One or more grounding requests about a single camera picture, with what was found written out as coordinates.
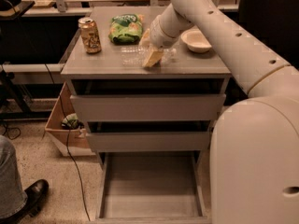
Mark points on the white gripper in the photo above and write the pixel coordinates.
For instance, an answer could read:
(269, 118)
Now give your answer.
(157, 38)

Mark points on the clear plastic water bottle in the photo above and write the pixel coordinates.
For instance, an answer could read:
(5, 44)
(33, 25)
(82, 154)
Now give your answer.
(135, 55)

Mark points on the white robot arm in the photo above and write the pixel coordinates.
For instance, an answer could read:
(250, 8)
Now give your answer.
(254, 151)

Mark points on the grey top drawer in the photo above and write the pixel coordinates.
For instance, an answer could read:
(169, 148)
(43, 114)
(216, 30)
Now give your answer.
(148, 107)

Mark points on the grey drawer cabinet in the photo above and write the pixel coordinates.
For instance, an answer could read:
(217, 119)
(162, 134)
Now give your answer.
(104, 74)

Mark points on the grey middle drawer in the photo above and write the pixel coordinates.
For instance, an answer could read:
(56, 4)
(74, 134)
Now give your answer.
(137, 142)

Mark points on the grey open bottom drawer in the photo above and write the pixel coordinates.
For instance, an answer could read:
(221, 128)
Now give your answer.
(150, 188)

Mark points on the green chip bag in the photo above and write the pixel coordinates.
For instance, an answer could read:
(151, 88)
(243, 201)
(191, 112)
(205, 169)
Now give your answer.
(126, 29)

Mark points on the white paper bowl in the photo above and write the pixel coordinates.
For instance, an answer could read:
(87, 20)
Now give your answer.
(195, 41)

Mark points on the gold soda can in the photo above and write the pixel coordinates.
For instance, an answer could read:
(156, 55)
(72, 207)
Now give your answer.
(89, 35)

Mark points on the green bag in box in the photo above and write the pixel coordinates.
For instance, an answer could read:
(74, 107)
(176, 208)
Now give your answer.
(71, 122)

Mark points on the cardboard box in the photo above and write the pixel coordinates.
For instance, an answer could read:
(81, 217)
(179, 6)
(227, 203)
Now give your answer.
(66, 141)

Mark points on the black office chair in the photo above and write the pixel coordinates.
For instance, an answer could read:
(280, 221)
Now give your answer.
(274, 22)

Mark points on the black leather shoe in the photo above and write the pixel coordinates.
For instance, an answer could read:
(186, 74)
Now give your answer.
(36, 197)

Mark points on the blue jeans leg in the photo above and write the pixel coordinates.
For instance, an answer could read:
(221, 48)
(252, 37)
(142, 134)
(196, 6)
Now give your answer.
(12, 196)

